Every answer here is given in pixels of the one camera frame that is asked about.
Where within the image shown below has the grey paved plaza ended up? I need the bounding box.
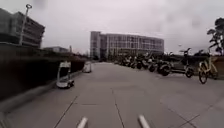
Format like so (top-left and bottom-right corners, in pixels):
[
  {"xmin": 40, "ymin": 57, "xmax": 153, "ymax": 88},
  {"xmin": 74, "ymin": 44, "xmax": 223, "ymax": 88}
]
[{"xmin": 0, "ymin": 61, "xmax": 224, "ymax": 128}]

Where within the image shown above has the wide grey building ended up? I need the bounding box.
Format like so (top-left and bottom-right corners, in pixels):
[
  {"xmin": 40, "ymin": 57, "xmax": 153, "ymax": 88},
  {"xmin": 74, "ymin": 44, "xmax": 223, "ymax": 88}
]
[{"xmin": 89, "ymin": 30, "xmax": 165, "ymax": 62}]

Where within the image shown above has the small white robot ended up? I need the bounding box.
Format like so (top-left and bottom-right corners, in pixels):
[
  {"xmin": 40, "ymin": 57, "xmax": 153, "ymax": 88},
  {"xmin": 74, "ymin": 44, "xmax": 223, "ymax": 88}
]
[
  {"xmin": 55, "ymin": 60, "xmax": 75, "ymax": 90},
  {"xmin": 82, "ymin": 61, "xmax": 93, "ymax": 74}
]

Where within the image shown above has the row of parked bicycles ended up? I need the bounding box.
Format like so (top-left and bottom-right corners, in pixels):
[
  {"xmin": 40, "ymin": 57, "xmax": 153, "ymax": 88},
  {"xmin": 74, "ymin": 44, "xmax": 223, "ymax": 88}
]
[{"xmin": 114, "ymin": 47, "xmax": 219, "ymax": 85}]

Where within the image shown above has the low building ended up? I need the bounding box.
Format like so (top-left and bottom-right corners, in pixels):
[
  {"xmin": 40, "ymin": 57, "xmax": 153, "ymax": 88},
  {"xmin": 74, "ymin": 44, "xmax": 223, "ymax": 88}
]
[{"xmin": 42, "ymin": 45, "xmax": 72, "ymax": 55}]

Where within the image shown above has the robot's own part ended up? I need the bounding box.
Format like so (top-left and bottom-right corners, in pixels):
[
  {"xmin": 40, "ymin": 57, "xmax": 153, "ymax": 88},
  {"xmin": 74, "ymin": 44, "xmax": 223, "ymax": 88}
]
[
  {"xmin": 76, "ymin": 116, "xmax": 89, "ymax": 128},
  {"xmin": 137, "ymin": 114, "xmax": 151, "ymax": 128}
]

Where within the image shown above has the dark hedge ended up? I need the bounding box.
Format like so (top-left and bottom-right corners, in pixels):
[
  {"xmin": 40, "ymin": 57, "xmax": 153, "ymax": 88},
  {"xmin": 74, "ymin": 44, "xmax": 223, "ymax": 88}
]
[{"xmin": 0, "ymin": 54, "xmax": 88, "ymax": 101}]

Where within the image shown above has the grey building with balconies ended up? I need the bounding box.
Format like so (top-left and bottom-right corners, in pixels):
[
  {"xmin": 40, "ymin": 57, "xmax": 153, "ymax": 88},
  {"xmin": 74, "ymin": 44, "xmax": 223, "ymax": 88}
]
[{"xmin": 0, "ymin": 7, "xmax": 46, "ymax": 49}]

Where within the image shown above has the lamp pole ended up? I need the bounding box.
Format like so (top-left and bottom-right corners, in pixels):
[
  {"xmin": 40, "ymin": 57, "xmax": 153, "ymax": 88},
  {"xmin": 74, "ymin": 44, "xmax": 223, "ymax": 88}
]
[{"xmin": 18, "ymin": 3, "xmax": 33, "ymax": 47}]

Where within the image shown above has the grey kerb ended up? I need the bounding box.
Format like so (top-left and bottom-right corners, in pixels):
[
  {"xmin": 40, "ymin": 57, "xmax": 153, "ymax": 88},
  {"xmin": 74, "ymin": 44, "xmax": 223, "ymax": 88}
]
[{"xmin": 0, "ymin": 69, "xmax": 84, "ymax": 114}]

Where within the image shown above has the tree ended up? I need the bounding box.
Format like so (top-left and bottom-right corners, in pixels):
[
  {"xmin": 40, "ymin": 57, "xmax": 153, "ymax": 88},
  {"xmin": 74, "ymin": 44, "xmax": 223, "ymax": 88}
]
[{"xmin": 206, "ymin": 17, "xmax": 224, "ymax": 57}]

